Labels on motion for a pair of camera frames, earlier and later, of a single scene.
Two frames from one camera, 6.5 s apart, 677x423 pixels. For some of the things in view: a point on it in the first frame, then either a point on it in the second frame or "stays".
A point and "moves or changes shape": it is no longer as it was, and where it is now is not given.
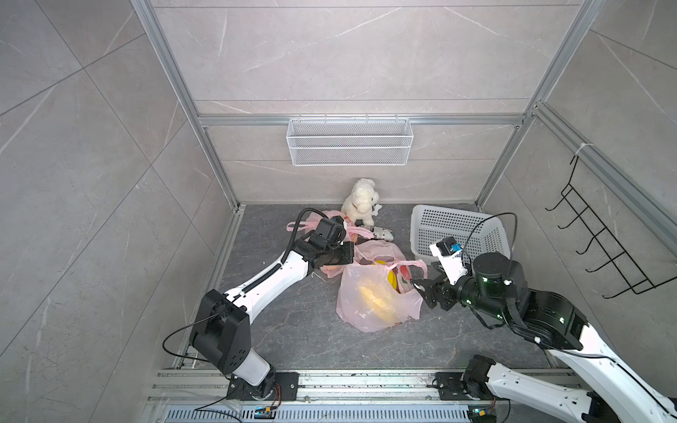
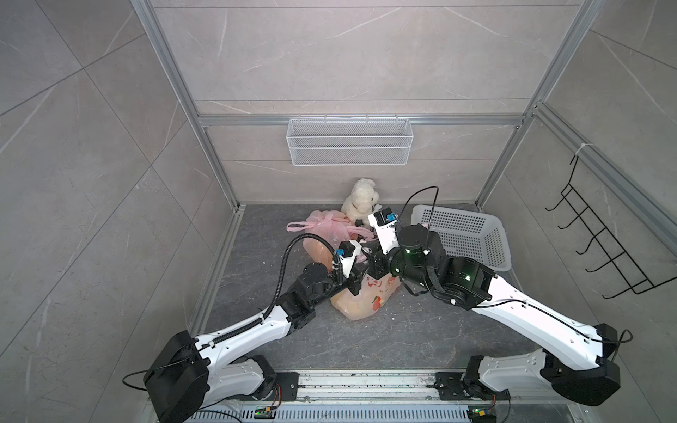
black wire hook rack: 637,280 stays
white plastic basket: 474,233 stays
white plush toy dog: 360,204 stays
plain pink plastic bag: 376,291 moves or changes shape
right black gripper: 438,284 to 375,259
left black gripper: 347,252 to 353,277
